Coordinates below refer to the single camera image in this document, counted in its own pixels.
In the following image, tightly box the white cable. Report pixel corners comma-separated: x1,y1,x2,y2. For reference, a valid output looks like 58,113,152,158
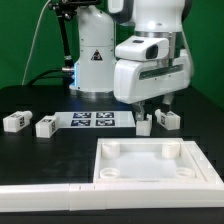
21,0,54,86

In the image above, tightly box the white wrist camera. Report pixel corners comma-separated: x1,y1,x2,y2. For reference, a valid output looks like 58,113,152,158
115,36,169,61

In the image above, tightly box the white L-shaped fence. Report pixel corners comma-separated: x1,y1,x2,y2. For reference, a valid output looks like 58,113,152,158
0,141,224,212

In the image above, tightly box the black cable bundle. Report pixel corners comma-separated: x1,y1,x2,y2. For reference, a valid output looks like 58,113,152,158
27,66,75,88

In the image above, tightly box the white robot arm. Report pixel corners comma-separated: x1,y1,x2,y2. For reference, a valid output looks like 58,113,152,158
70,0,194,120

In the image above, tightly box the white sheet with markers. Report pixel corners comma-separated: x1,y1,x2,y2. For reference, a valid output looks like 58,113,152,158
55,111,135,129

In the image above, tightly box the white square table top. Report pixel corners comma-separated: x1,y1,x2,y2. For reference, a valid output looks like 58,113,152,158
93,138,206,183

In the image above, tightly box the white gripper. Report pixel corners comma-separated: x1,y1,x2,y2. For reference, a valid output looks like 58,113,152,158
114,49,192,121

